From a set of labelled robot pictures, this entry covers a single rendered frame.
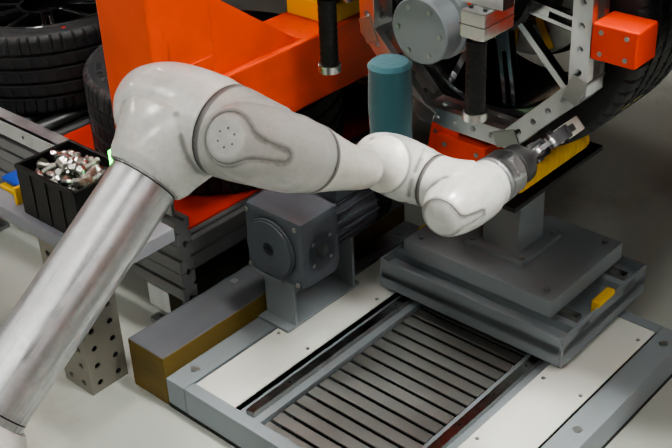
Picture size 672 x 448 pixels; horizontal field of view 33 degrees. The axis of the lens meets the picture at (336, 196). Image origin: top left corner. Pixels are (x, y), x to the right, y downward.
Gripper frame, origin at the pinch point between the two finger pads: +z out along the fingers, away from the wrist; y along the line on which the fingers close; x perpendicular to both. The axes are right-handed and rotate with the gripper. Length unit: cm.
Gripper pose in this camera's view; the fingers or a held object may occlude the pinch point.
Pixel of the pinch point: (569, 129)
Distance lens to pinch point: 220.7
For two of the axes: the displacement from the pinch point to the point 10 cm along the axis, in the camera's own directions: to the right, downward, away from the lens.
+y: 5.0, -3.9, -7.7
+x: -5.6, -8.3, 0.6
